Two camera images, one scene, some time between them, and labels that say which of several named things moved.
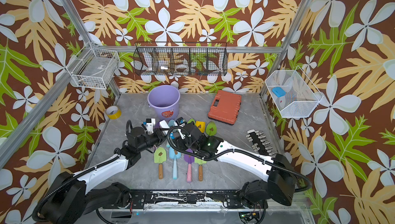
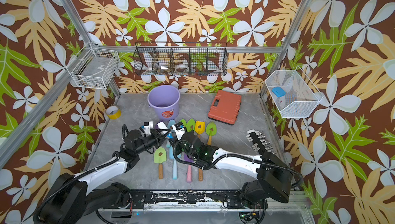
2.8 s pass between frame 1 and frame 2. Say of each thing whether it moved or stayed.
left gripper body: stayed
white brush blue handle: stayed
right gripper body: moved
